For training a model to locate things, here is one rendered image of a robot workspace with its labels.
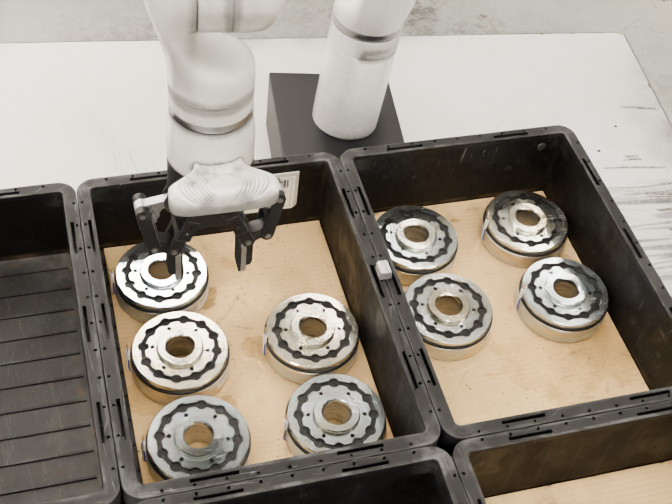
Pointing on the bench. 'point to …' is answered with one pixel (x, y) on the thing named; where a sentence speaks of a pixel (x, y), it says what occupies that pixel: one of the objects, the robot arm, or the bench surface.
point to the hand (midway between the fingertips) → (209, 258)
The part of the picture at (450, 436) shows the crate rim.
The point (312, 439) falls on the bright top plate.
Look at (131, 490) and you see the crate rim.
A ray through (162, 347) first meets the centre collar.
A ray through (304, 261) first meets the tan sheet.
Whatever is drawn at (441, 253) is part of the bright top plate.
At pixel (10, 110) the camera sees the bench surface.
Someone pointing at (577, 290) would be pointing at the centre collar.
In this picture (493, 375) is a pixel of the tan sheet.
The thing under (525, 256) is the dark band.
